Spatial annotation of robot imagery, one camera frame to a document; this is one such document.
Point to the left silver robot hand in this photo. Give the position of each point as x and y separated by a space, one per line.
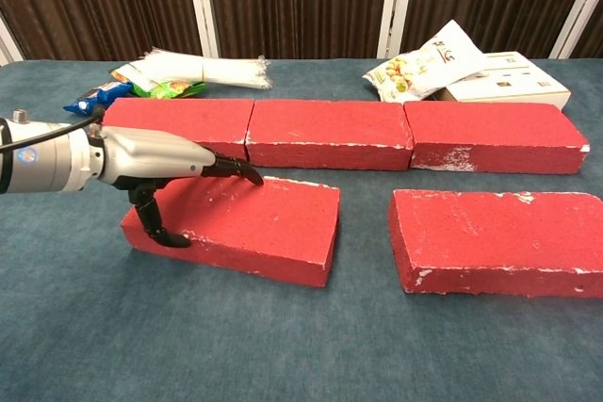
141 152

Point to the red foam brick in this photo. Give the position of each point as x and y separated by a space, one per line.
264 228
490 129
494 232
188 115
330 129

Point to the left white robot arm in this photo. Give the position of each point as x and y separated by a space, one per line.
47 162

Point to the green snack packet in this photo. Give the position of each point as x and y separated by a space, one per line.
169 89

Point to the blue cookie packet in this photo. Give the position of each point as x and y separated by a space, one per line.
101 93

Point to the green orange snack bag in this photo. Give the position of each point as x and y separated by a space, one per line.
131 73

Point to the blue felt table cover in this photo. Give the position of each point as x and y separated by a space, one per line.
235 350

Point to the white nut snack bag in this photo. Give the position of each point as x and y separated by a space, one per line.
424 68

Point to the white flat cardboard box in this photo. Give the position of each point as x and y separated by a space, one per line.
518 82

